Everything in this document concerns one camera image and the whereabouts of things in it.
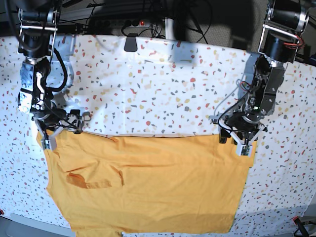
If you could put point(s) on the yellow orange T-shirt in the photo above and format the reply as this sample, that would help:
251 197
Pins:
107 186

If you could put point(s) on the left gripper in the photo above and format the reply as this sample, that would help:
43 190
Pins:
242 126

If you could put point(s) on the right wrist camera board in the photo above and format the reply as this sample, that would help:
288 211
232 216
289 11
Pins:
47 144

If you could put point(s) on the white power strip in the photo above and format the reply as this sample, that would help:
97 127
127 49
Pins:
119 23

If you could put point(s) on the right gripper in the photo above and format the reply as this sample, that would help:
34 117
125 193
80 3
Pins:
51 122

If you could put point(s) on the black power adapter bar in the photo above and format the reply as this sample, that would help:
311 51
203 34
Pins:
72 29

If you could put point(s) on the white table leg post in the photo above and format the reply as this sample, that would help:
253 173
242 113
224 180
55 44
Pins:
169 28

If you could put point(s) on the black table clamp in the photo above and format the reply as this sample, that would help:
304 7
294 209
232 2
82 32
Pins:
130 43

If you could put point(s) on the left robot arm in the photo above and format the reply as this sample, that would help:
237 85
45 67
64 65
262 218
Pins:
281 38

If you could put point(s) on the red black clamp handle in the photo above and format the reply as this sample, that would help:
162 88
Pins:
301 230

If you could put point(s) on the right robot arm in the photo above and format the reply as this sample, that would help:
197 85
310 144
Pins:
34 23

